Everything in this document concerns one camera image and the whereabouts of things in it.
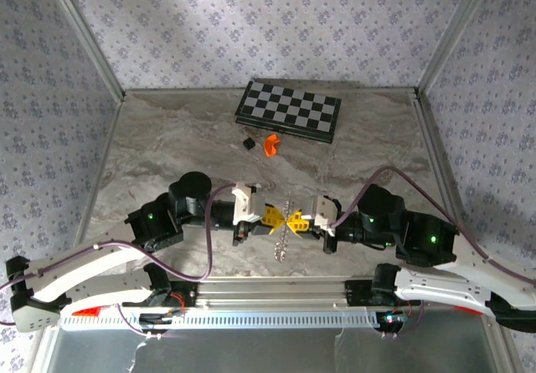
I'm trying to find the large metal keyring with keys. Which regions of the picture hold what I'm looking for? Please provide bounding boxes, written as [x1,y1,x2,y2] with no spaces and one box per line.
[274,194,294,263]

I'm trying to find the orange curved plastic piece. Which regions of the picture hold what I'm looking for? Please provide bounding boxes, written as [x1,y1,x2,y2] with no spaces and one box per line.
[263,133,281,158]

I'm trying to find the small circuit board with LEDs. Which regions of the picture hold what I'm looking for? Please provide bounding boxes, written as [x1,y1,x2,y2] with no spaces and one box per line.
[379,312,410,326]

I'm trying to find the folded black white chessboard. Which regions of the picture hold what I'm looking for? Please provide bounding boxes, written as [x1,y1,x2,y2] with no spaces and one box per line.
[234,80,343,145]

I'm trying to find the grey metal sheet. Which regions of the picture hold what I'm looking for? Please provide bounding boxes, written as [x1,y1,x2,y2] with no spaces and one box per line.
[45,329,499,373]

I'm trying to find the black connector board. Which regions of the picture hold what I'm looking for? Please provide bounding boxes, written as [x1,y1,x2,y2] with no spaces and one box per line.
[138,312,185,328]

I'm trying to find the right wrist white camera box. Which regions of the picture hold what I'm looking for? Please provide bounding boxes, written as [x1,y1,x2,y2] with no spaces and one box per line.
[307,194,343,238]

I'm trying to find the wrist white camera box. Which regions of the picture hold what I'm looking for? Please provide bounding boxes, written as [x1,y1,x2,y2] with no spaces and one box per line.
[307,194,343,238]
[231,181,265,225]

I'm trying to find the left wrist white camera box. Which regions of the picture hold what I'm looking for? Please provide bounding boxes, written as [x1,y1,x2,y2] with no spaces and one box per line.
[231,181,265,225]

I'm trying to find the aluminium mounting rail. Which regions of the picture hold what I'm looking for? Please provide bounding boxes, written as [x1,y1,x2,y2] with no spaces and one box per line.
[58,275,502,312]

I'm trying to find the aluminium table side rail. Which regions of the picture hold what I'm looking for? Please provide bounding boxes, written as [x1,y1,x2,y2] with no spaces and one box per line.
[77,91,126,244]
[413,90,500,265]

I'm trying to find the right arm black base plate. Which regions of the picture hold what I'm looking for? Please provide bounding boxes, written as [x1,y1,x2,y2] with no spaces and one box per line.
[343,279,422,307]

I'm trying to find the white slotted cable duct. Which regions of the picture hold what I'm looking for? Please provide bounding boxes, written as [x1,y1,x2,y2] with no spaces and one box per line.
[58,308,380,331]

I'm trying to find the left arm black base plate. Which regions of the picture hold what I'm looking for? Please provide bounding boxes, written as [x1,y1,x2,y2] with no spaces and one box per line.
[162,281,198,308]

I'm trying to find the aluminium frame post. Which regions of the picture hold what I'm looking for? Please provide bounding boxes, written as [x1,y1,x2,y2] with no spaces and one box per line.
[416,0,499,96]
[41,0,126,101]

